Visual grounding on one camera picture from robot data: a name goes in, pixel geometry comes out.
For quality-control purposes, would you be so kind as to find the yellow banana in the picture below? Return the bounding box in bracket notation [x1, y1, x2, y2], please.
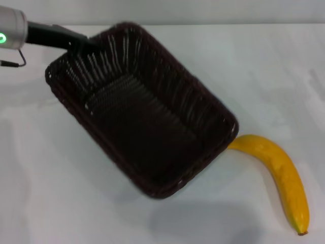
[228, 134, 311, 236]

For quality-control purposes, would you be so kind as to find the dark brown woven basket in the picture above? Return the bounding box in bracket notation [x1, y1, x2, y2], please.
[45, 21, 240, 200]

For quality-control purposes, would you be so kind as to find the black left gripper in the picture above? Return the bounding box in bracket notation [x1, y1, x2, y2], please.
[24, 21, 99, 54]

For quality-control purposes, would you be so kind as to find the black cable with wire loop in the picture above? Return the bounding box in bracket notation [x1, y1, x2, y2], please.
[0, 49, 27, 68]

